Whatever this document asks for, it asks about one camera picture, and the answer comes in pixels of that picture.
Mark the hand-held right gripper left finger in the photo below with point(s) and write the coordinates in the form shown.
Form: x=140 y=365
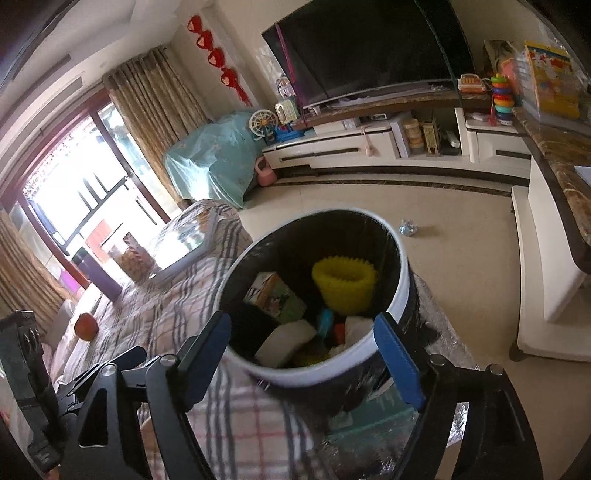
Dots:
x=214 y=332

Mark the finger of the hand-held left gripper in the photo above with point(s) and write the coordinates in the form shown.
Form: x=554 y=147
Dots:
x=131 y=357

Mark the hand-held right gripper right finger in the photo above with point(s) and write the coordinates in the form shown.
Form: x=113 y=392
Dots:
x=399 y=364

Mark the white plastic bag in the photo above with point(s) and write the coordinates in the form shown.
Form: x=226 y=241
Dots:
x=358 y=332

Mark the green drink carton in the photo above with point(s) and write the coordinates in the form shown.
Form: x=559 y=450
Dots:
x=274 y=297

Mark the white foam block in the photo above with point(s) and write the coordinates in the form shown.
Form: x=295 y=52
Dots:
x=286 y=344

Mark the white rimmed trash bin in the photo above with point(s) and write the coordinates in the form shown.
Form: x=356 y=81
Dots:
x=286 y=374

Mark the yellow sponge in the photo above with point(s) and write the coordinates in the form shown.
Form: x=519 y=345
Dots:
x=344 y=286

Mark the orange fruit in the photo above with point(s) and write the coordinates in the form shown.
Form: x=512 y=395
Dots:
x=86 y=326

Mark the pink sofa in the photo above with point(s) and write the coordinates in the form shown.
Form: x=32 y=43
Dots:
x=62 y=323

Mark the purple thermos bottle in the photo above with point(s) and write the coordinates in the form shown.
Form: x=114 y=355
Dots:
x=99 y=274

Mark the colourful board book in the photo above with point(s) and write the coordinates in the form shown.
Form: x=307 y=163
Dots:
x=189 y=240

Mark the glass cookie jar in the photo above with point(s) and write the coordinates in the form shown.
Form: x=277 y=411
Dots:
x=134 y=261

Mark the beige striped curtain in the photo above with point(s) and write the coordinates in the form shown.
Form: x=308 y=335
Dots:
x=157 y=120
x=23 y=272

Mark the crumpled foil wrapper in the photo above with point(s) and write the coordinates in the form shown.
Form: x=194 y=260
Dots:
x=408 y=228

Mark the pink toy kettle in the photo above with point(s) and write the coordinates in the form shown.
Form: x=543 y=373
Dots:
x=266 y=173

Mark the teal furniture cover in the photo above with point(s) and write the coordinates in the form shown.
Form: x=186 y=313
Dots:
x=207 y=161

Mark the sliding glass door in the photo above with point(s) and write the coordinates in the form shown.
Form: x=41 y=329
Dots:
x=92 y=184

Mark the blue toy block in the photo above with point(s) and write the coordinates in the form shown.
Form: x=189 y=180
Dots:
x=288 y=135

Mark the ferris wheel toy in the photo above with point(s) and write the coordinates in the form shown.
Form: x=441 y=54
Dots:
x=264 y=123

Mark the marble top cabinet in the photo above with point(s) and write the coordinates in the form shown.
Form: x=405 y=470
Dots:
x=554 y=207

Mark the white television cabinet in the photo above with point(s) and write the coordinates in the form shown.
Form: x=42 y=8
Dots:
x=346 y=147

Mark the wooden shelf toy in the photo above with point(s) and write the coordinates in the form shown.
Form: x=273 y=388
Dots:
x=412 y=134
x=430 y=138

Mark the colourful toy board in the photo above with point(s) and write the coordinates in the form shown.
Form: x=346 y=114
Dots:
x=286 y=110

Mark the red heart garland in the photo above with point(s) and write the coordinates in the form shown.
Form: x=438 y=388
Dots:
x=217 y=60

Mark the pink stick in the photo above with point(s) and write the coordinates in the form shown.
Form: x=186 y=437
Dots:
x=291 y=69

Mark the toy cash register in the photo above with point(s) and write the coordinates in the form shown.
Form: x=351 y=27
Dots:
x=473 y=84

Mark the black flat television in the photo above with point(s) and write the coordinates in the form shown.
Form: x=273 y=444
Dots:
x=369 y=46

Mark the colourful toy box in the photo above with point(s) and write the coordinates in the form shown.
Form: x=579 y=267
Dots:
x=551 y=81

